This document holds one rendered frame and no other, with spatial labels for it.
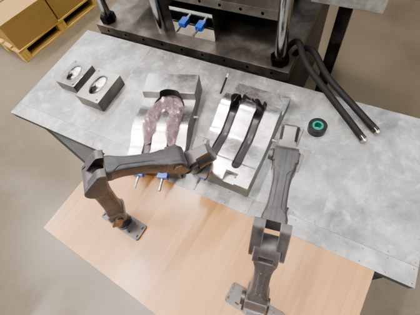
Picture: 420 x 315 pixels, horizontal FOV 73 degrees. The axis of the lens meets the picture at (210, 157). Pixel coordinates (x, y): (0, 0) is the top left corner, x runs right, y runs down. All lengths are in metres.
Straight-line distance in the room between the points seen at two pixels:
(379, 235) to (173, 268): 0.76
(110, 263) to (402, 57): 2.71
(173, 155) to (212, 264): 0.46
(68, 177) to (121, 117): 1.12
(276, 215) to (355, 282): 0.53
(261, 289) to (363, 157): 0.72
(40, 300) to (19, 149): 1.30
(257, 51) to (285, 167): 1.01
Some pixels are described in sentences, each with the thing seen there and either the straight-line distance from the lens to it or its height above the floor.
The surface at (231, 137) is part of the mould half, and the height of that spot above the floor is 0.88.
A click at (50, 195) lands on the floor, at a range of 2.54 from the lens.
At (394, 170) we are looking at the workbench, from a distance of 1.35.
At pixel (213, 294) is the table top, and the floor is 0.80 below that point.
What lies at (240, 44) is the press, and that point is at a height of 0.79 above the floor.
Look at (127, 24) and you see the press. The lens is 2.07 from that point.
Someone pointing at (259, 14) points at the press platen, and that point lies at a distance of 1.54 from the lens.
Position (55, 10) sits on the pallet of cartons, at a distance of 3.74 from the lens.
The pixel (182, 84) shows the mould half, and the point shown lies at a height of 0.91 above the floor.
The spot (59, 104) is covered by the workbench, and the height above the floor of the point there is 0.80.
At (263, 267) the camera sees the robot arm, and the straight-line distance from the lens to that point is 0.79.
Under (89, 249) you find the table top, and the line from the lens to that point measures 1.29.
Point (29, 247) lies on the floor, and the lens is 2.48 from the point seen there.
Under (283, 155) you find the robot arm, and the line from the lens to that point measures 0.80.
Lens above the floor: 1.90
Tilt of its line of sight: 61 degrees down
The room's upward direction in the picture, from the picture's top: 15 degrees counter-clockwise
